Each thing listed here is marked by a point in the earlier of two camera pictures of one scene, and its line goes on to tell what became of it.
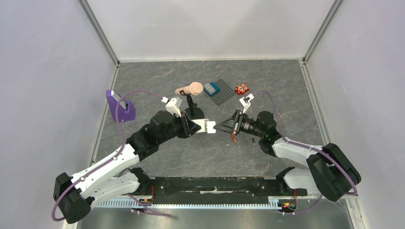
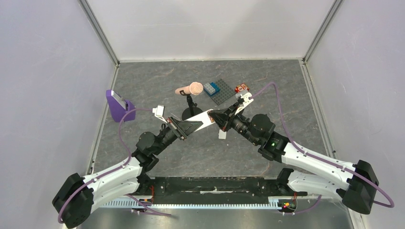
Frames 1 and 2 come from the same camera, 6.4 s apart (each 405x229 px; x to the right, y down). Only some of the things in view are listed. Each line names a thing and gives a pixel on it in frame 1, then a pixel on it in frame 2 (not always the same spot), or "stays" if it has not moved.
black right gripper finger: x=231 y=123 -> x=223 y=113
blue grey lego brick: x=211 y=88 stays
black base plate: x=219 y=188 stays
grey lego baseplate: x=226 y=91 stays
